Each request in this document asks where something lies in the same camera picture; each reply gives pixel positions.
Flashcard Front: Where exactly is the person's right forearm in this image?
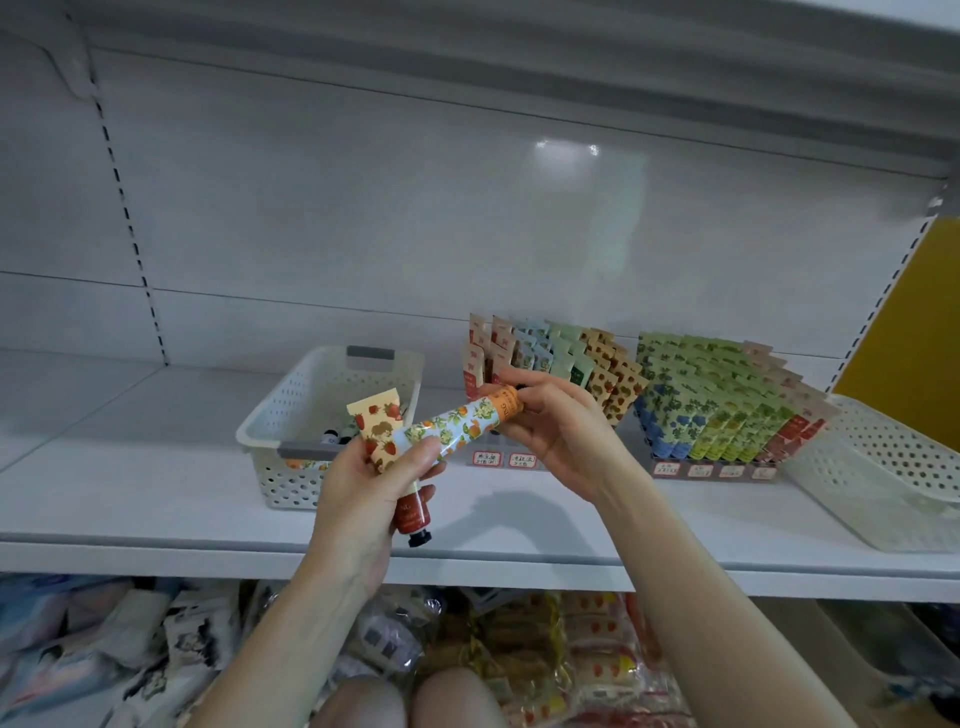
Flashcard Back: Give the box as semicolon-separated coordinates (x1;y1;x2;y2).
600;477;857;728

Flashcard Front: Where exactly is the person's left forearm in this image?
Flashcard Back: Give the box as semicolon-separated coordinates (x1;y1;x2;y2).
187;562;399;728

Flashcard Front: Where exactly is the person's leg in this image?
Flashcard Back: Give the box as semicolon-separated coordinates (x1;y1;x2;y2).
412;667;512;728
315;675;414;728

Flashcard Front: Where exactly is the pale blue floral hand cream tube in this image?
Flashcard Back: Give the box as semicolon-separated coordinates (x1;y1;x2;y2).
393;384;527;464

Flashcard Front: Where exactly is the orange sunflower hand cream tube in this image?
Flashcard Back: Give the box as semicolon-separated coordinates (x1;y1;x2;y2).
346;387;437;549

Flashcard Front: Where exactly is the white perforated plastic basket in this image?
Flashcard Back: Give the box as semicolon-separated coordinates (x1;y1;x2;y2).
780;393;960;554
235;345;425;512

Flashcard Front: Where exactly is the person's right hand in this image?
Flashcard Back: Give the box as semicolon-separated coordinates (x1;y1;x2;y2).
483;364;639;504

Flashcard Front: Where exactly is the person's right leg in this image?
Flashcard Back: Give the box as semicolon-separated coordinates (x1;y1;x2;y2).
412;667;512;728

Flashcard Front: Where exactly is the white metal shelf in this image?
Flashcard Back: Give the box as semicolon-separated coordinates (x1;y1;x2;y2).
0;0;960;728

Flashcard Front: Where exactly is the person's left leg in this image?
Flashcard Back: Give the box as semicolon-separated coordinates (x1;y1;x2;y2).
315;675;414;728

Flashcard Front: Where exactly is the clear divider tray with labels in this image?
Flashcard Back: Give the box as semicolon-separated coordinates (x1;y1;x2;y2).
468;447;782;482

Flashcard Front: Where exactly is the pile of snack packets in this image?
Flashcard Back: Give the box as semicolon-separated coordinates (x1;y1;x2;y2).
0;574;699;728

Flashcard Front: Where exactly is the row of hand cream tubes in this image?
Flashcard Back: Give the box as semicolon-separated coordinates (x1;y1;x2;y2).
462;312;842;467

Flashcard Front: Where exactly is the person's left hand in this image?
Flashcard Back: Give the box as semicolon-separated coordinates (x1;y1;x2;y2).
307;435;452;594

